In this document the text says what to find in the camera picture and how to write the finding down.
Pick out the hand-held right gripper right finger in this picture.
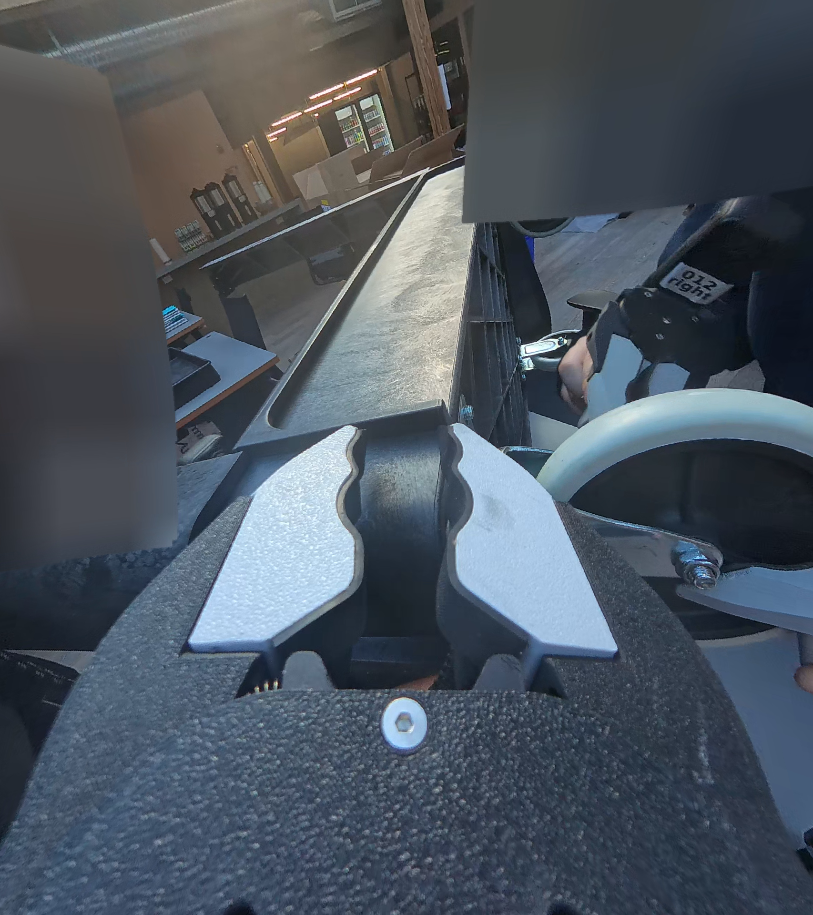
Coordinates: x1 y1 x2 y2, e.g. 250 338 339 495
441 423 620 666

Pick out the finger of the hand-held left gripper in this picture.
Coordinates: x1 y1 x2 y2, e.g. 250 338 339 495
677 566 813 671

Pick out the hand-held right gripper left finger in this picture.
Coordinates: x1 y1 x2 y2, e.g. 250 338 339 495
187 425 368 655

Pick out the grey desk with orange edge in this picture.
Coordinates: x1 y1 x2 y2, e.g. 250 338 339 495
174 332 280 430

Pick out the black tray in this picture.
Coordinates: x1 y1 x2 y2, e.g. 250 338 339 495
168 348 220 406

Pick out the long dark table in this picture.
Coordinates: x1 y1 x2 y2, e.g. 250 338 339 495
199 193 386 301

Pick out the black arched display stand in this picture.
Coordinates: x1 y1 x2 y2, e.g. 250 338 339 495
191 182 225 238
222 172 259 226

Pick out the brown cardboard box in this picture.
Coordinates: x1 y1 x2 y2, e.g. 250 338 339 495
369 129 466 181

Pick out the wooden pillar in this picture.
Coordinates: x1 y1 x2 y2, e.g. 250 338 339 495
401 0 452 138

